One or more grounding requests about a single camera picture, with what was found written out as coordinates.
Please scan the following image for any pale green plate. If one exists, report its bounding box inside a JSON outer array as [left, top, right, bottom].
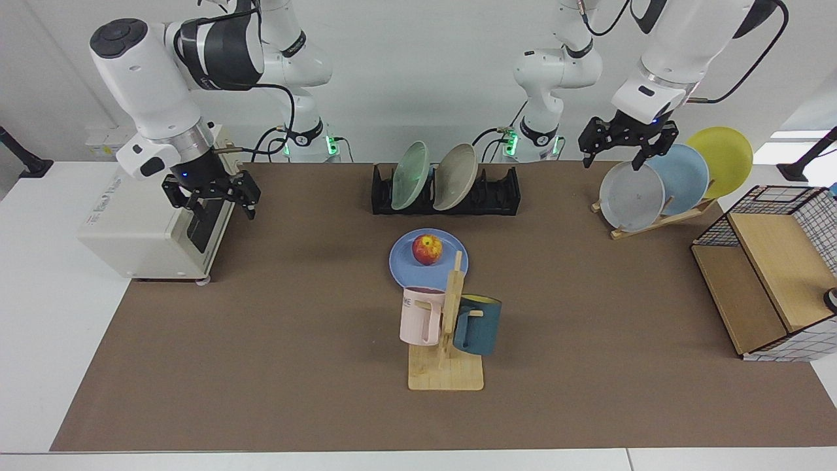
[[391, 141, 430, 211]]

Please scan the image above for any dark teal cup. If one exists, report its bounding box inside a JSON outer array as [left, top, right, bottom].
[[453, 294, 503, 357]]

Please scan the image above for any light blue plate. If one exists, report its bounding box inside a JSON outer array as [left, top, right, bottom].
[[647, 143, 710, 217]]

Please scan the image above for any yellow plate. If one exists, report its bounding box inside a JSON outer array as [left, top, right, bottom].
[[685, 126, 754, 200]]

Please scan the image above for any beige grey plate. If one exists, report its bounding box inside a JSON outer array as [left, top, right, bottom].
[[433, 143, 479, 211]]

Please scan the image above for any pink cup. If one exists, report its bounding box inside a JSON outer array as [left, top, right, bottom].
[[400, 287, 447, 346]]

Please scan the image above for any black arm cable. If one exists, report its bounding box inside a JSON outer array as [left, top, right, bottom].
[[214, 82, 297, 158], [687, 0, 787, 107]]

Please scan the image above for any brown table cloth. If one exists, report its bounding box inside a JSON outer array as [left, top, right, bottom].
[[50, 162, 837, 452]]

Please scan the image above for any wire basket with wooden floor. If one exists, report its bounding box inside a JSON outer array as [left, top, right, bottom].
[[691, 185, 837, 362]]

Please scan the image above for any black dish rack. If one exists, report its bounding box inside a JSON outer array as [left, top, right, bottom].
[[371, 164, 522, 217]]

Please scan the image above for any wooden cup stand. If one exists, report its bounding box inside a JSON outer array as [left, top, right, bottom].
[[408, 251, 485, 392]]

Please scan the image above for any red yellow apple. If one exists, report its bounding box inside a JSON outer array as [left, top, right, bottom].
[[411, 234, 443, 266]]

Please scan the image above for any wooden plate rack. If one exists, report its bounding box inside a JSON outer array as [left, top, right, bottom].
[[590, 196, 718, 241]]

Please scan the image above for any pale grey plate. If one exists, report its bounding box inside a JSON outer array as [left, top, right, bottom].
[[599, 161, 666, 233]]

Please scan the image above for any pale toaster oven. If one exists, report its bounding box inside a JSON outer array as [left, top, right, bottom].
[[77, 124, 247, 285]]

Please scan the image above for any white wall socket box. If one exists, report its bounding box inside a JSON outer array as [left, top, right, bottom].
[[85, 126, 126, 161]]

